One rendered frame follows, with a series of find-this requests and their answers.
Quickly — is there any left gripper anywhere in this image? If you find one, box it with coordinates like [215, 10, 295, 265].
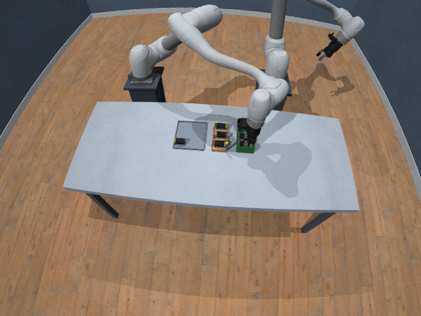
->
[316, 31, 350, 61]

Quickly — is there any green open box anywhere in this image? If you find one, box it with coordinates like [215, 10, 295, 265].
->
[236, 128, 255, 153]

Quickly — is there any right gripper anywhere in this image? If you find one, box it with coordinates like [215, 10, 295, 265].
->
[237, 115, 266, 147]

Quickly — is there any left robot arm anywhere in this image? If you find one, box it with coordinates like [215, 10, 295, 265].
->
[263, 0, 365, 79]

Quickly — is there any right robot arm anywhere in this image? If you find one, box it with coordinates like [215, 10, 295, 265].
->
[128, 5, 289, 122]

